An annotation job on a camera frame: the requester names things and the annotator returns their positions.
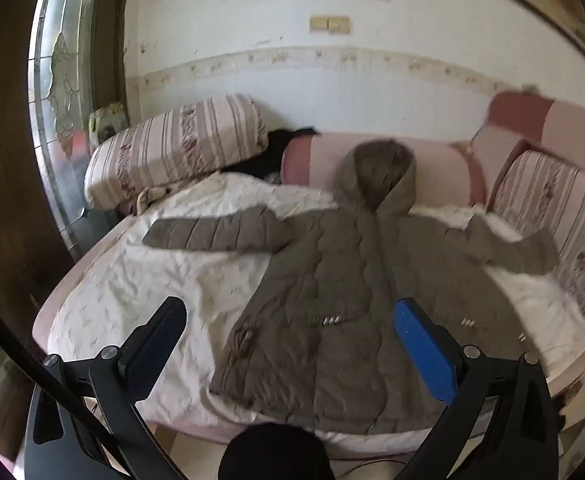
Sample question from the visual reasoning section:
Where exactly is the green floral cushion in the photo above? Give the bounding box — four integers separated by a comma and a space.
88, 102, 129, 145

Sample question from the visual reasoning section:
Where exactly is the white floral bed sheet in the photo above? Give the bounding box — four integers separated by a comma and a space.
47, 172, 585, 436

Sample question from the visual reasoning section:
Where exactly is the pink bolster cushion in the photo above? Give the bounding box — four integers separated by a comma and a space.
280, 132, 488, 208

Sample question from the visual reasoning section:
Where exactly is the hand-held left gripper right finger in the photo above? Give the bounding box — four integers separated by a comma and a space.
393, 297, 561, 480

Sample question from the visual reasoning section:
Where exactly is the olive hooded puffer jacket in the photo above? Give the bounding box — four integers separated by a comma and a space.
142, 140, 561, 436

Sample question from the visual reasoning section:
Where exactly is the pink corner backrest cushion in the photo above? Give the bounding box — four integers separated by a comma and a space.
473, 91, 585, 196

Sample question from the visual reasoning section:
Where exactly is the striped floral pillow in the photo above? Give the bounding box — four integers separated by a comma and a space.
83, 92, 270, 211
493, 149, 585, 331

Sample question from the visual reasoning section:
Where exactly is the leaded glass door pane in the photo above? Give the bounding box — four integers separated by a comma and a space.
27, 0, 103, 261

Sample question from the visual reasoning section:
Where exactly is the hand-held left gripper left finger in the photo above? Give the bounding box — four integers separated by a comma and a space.
25, 296, 188, 480

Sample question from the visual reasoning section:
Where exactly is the wooden door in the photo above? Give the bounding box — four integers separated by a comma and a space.
0, 0, 133, 466

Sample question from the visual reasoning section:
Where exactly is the black cloth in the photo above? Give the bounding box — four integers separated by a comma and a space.
222, 127, 321, 178

